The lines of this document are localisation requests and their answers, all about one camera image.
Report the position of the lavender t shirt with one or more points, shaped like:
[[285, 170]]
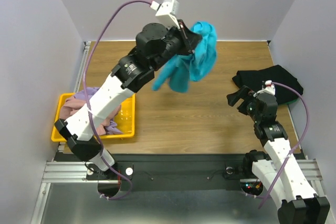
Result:
[[108, 126]]

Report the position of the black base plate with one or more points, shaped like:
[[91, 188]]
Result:
[[156, 172]]

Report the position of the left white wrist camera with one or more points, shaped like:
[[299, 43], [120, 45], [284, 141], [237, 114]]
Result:
[[166, 12]]

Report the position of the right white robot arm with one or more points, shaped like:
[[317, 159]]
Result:
[[276, 167]]

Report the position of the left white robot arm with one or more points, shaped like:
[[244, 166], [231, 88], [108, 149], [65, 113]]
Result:
[[155, 46]]

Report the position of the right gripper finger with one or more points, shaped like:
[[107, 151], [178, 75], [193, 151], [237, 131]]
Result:
[[243, 107], [242, 93]]

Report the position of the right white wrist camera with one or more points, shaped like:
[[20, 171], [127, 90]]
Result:
[[267, 87]]

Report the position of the teal t shirt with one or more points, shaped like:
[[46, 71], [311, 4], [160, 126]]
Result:
[[180, 70]]

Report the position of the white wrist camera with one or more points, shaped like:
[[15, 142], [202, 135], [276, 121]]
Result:
[[166, 12], [267, 87]]

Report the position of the pink t shirt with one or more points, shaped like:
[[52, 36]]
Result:
[[72, 105]]

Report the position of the folded black t shirt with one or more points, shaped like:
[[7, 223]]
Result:
[[254, 79]]

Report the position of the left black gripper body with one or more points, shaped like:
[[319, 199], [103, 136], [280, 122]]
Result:
[[174, 41]]

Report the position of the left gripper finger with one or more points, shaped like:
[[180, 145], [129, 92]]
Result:
[[188, 47], [188, 34]]

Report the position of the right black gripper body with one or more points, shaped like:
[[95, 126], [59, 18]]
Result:
[[248, 100]]

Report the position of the yellow plastic bin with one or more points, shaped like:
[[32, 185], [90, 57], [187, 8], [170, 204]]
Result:
[[125, 119]]

